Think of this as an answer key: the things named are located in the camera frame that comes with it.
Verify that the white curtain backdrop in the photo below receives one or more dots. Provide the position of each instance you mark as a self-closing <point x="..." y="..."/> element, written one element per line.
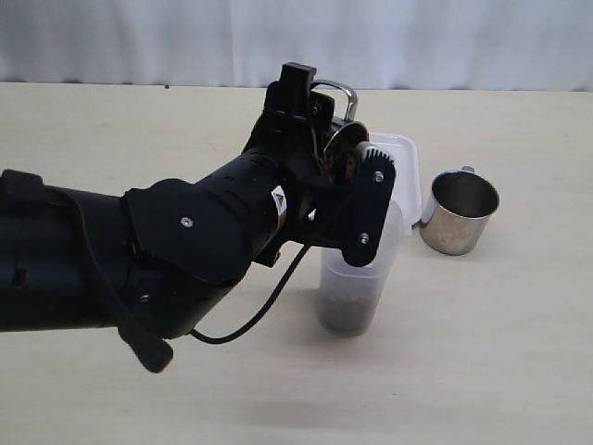
<point x="436" y="45"/>

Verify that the white plastic tray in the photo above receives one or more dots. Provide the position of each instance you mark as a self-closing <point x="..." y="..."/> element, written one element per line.
<point x="407" y="192"/>

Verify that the steel mug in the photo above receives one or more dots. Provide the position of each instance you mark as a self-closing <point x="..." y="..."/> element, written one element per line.
<point x="458" y="208"/>
<point x="340" y="158"/>

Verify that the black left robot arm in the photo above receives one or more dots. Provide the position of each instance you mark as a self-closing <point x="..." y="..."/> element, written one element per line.
<point x="154" y="261"/>

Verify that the clear plastic pitcher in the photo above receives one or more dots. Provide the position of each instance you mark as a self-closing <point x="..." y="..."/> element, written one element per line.
<point x="348" y="296"/>

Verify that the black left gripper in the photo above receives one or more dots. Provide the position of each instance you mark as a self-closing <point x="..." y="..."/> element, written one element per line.
<point x="285" y="195"/>

